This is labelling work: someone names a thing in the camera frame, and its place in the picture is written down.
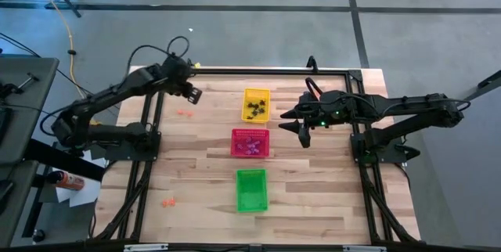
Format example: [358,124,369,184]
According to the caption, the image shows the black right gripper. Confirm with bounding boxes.
[278,90,358,135]

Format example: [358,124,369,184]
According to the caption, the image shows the yellow plastic basket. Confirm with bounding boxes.
[241,88,272,124]

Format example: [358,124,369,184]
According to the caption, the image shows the red-pink plastic basket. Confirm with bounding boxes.
[230,128,271,159]

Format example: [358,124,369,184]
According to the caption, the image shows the green plastic basket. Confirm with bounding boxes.
[236,168,269,213]

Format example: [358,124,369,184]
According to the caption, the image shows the white paper sheets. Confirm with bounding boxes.
[54,149,107,208]

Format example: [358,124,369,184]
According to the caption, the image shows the orange spray can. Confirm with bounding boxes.
[45,169,86,192]

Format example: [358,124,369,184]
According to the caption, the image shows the grey side table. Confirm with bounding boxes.
[0,56,59,245]

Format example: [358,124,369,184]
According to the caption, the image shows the grey cabinet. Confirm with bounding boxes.
[406,70,501,249]

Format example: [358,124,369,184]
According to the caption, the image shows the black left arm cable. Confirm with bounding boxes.
[127,35,191,85]

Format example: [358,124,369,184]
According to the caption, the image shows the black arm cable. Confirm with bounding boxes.
[305,76,326,99]
[127,35,191,85]

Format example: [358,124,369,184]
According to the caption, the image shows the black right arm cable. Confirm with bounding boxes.
[305,76,326,99]

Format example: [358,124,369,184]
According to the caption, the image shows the black aluminium table frame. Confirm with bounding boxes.
[92,66,422,245]

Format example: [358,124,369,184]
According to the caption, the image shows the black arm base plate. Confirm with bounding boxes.
[104,131,162,163]
[350,132,409,164]

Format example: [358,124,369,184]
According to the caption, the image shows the yellow cable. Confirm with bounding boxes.
[25,0,99,124]

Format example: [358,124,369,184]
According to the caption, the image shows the white metal bracket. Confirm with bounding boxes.
[343,245,387,252]
[123,243,169,252]

